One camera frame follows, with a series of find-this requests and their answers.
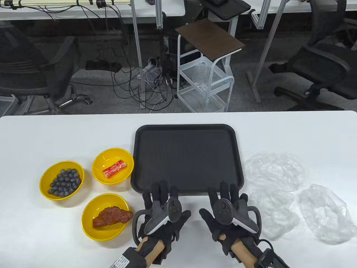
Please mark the person's left hand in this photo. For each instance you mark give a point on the person's left hand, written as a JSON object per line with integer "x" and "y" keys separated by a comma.
{"x": 160, "y": 192}

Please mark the person's right hand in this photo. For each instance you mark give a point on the person's right hand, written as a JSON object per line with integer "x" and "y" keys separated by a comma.
{"x": 227, "y": 189}

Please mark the grey white handheld controller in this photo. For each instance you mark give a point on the grey white handheld controller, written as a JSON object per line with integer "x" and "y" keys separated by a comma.
{"x": 173, "y": 208}
{"x": 223, "y": 208}

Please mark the clear plastic food cover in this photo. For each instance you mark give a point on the clear plastic food cover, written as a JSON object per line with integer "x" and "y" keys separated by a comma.
{"x": 274, "y": 170}
{"x": 274, "y": 216}
{"x": 323, "y": 215}

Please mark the yellow plastic bowl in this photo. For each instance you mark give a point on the yellow plastic bowl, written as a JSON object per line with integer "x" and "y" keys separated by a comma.
{"x": 111, "y": 156}
{"x": 62, "y": 164}
{"x": 106, "y": 202}

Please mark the person's left forearm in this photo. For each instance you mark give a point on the person's left forearm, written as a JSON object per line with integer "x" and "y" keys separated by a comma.
{"x": 154, "y": 251}

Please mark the black plastic tray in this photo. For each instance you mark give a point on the black plastic tray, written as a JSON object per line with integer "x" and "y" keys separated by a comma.
{"x": 187, "y": 156}

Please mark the red white crab stick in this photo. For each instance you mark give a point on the red white crab stick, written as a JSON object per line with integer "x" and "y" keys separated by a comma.
{"x": 114, "y": 169}

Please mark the brown roasted meat piece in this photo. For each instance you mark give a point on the brown roasted meat piece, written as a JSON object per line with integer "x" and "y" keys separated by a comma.
{"x": 111, "y": 216}

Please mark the pile of dark blueberries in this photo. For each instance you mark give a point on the pile of dark blueberries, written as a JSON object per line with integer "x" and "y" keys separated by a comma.
{"x": 65, "y": 182}

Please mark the crumpled clear plastic wrap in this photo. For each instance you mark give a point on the crumpled clear plastic wrap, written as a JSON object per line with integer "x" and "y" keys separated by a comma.
{"x": 201, "y": 74}

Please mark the white power strip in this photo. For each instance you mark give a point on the white power strip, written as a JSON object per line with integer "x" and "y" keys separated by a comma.
{"x": 149, "y": 67}

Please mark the black computer tower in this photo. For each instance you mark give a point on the black computer tower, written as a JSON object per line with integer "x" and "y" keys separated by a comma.
{"x": 170, "y": 64}

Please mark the black power strip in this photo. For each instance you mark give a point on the black power strip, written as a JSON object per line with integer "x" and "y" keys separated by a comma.
{"x": 100, "y": 65}

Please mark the black mesh office chair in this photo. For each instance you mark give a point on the black mesh office chair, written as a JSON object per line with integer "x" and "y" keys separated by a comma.
{"x": 22, "y": 72}
{"x": 320, "y": 64}

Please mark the clear plastic storage box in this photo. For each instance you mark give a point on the clear plastic storage box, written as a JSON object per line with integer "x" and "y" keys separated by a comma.
{"x": 5, "y": 106}

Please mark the black side stand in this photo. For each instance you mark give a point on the black side stand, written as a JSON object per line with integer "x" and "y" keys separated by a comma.
{"x": 226, "y": 9}

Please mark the white desk aluminium legs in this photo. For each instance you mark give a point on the white desk aluminium legs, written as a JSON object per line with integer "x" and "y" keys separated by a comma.
{"x": 69, "y": 14}
{"x": 292, "y": 5}

